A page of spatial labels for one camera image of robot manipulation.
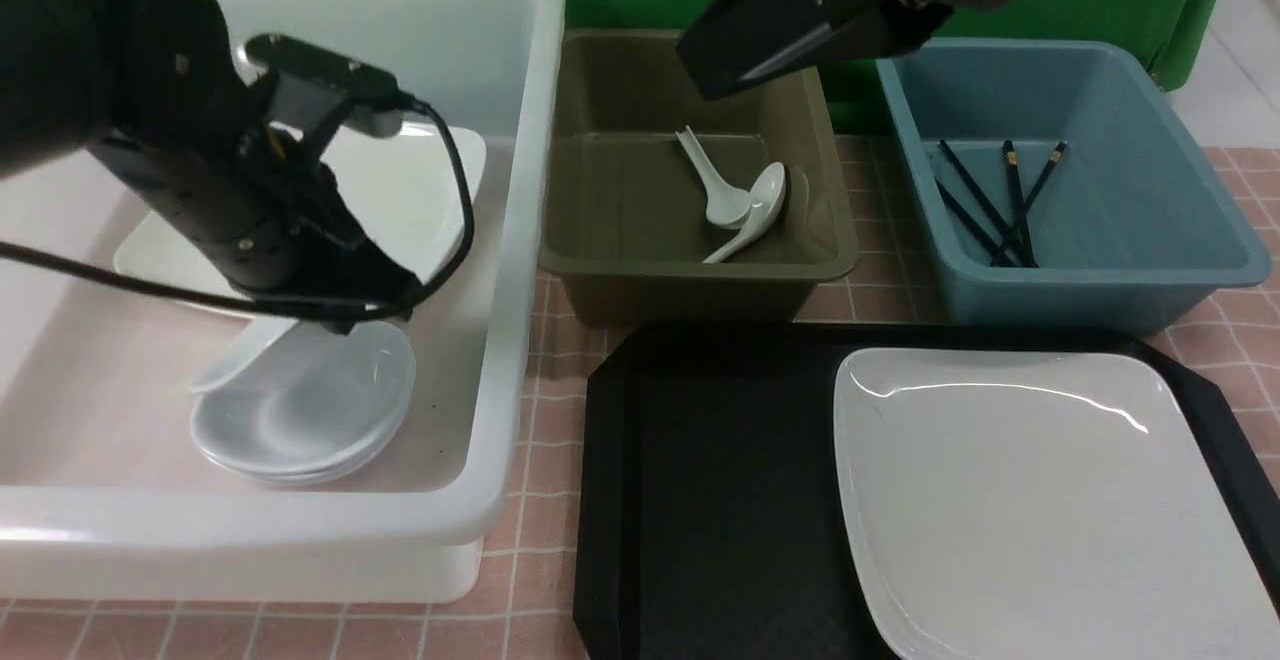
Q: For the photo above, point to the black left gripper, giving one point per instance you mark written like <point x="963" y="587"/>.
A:
<point x="256" y="228"/>

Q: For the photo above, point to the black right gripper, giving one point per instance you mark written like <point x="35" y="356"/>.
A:
<point x="736" y="45"/>

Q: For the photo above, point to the white small bowl tray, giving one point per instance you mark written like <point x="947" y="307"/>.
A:
<point x="254" y="339"/>
<point x="317" y="375"/>

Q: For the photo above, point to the white plastic spoon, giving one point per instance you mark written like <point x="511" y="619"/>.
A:
<point x="715" y="185"/>

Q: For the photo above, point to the large white square plate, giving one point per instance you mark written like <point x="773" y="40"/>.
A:
<point x="1003" y="505"/>

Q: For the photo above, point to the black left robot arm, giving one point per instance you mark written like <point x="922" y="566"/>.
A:
<point x="151" y="90"/>

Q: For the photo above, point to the white square plate in bin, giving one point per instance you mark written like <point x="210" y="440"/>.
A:
<point x="401" y="190"/>

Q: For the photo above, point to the white spoon in green bin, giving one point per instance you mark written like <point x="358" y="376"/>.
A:
<point x="763" y="206"/>

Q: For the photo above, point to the olive green plastic bin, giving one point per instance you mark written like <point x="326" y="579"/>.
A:
<point x="624" y="223"/>

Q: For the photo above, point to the large white plastic bin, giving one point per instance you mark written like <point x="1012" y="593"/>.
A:
<point x="104" y="495"/>

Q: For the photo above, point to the blue plastic bin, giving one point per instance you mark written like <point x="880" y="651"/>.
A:
<point x="1134" y="227"/>

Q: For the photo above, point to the pink checkered tablecloth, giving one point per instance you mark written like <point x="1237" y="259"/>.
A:
<point x="519" y="607"/>

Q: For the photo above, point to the black serving tray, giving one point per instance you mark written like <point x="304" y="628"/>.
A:
<point x="711" y="526"/>

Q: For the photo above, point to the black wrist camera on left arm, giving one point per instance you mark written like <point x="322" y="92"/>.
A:
<point x="316" y="91"/>

